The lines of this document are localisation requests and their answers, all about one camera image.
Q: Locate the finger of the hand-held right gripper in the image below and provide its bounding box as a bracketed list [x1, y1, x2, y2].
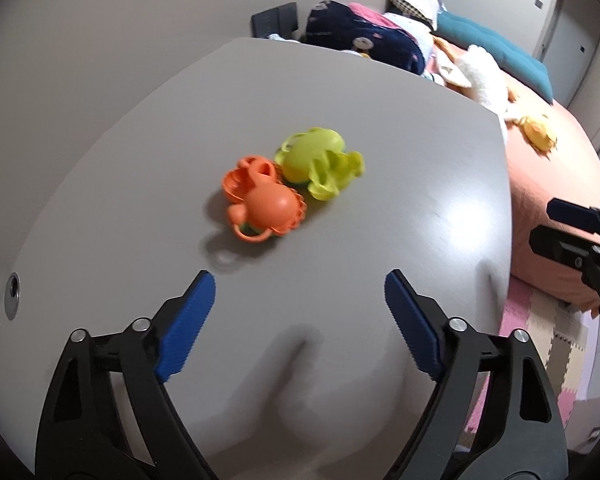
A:
[547, 198, 600, 235]
[528, 225, 600, 318]

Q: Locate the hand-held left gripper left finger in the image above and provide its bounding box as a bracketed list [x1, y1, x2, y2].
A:
[35, 270, 218, 480]

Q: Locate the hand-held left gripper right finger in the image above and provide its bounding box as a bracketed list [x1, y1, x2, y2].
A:
[384, 269, 568, 480]

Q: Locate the orange plastic toy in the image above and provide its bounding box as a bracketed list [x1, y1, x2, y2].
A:
[221, 156, 307, 243]

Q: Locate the green plastic toy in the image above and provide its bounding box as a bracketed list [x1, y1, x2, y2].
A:
[274, 127, 367, 202]

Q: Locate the bed with salmon sheet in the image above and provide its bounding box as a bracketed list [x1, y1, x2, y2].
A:
[425, 50, 600, 311]

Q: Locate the yellow duck plush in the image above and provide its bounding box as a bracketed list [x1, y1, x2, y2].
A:
[505, 112, 558, 153]

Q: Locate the white goose plush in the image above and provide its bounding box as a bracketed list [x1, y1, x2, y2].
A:
[432, 42, 521, 131]

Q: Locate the teal pillow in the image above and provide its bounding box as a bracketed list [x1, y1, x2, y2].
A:
[435, 10, 555, 106]

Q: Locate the light blue knitted blanket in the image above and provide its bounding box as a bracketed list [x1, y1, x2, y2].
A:
[385, 12, 436, 48]

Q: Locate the pink cloth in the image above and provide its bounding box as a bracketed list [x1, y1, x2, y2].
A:
[349, 2, 401, 28]

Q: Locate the navy printed blanket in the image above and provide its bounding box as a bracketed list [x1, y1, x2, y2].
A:
[304, 0, 428, 75]

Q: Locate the dark wall switch panel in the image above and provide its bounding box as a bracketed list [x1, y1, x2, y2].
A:
[251, 2, 299, 41]

